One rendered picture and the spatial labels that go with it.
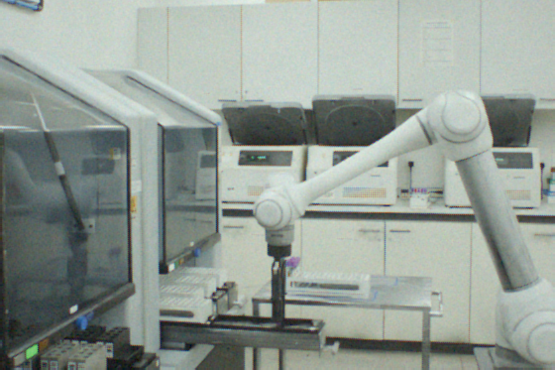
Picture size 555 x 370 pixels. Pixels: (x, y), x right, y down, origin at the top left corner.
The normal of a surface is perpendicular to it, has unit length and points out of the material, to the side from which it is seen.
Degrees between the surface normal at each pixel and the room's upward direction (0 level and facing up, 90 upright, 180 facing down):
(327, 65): 90
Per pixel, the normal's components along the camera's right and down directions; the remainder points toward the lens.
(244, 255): -0.18, 0.05
